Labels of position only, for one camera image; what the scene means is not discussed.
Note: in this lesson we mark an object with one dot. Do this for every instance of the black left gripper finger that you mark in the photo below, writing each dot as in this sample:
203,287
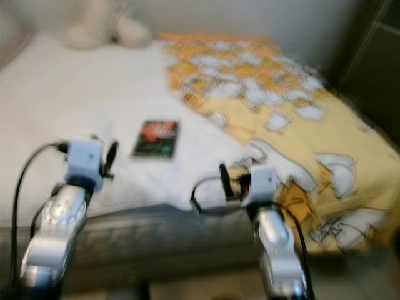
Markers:
111,159

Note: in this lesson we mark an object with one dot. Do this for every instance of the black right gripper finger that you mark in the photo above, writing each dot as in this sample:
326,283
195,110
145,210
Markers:
225,181

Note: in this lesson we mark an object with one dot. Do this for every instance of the dark red-green cover book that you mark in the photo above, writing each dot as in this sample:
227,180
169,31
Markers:
156,139

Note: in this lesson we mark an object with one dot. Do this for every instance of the yellow egg cartoon print blanket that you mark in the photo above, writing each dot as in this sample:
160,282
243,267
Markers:
319,144

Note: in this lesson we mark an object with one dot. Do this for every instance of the white quilted mattress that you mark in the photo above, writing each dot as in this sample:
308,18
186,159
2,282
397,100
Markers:
75,94

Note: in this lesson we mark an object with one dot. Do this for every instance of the cream plush toy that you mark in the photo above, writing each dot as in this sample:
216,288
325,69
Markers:
109,28

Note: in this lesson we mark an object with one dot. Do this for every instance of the dark cabinet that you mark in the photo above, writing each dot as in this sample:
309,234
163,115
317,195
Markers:
372,62

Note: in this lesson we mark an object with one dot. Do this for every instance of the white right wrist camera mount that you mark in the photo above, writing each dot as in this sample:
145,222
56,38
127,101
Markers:
262,185

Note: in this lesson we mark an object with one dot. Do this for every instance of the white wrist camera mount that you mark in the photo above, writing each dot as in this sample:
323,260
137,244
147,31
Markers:
86,161
262,185

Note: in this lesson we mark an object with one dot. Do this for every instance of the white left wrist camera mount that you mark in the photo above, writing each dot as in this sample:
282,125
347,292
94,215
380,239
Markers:
86,161

